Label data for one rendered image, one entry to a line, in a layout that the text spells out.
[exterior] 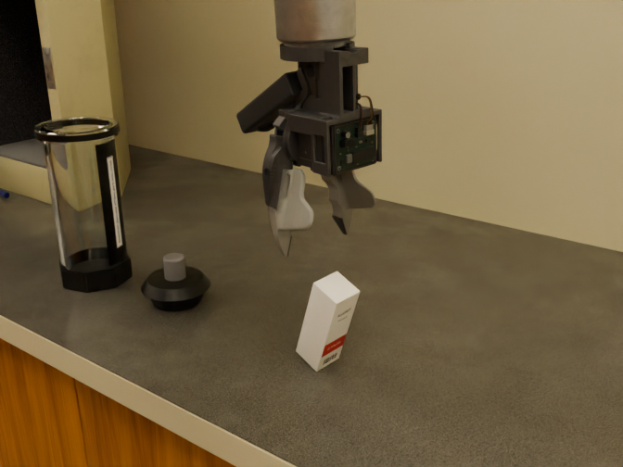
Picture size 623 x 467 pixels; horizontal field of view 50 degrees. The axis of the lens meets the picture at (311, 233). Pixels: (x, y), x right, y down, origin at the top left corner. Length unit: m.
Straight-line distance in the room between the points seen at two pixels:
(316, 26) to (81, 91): 0.74
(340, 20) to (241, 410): 0.39
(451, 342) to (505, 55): 0.55
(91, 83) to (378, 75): 0.53
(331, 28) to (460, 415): 0.40
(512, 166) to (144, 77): 0.95
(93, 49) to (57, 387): 0.62
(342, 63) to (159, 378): 0.39
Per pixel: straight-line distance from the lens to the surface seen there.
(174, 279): 0.90
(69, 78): 1.27
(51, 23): 1.25
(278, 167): 0.66
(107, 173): 0.94
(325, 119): 0.61
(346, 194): 0.72
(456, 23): 1.23
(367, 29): 1.31
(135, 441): 0.89
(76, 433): 1.00
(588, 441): 0.72
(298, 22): 0.62
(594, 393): 0.79
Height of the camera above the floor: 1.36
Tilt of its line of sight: 22 degrees down
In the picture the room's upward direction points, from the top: straight up
